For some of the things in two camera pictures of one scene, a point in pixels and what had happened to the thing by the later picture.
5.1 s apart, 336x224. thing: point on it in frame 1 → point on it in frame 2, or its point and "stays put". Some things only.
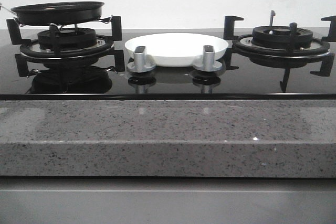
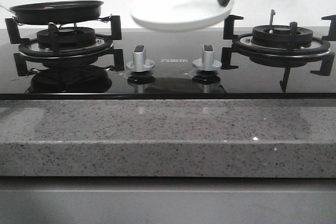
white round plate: [176, 49] → [179, 9]
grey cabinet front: [167, 200] stays put
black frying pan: [57, 13] stays put
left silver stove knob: [139, 64] stays put
